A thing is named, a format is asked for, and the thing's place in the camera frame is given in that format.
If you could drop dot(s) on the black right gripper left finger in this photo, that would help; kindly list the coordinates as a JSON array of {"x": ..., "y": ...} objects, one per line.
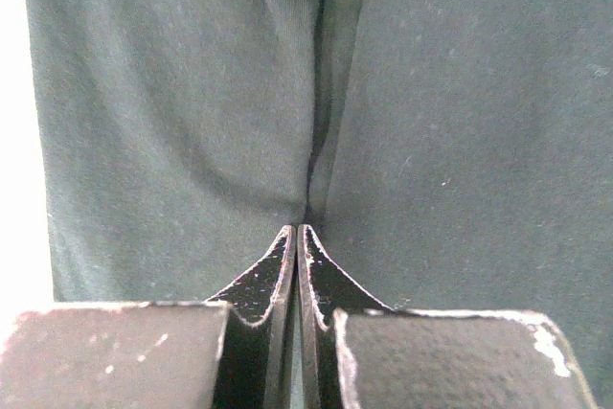
[{"x": 255, "y": 366}]

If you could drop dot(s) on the black t-shirt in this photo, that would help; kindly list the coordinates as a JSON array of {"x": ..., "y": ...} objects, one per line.
[{"x": 448, "y": 153}]

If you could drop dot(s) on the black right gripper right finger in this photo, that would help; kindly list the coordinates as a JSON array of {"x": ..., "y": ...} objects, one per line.
[{"x": 324, "y": 287}]

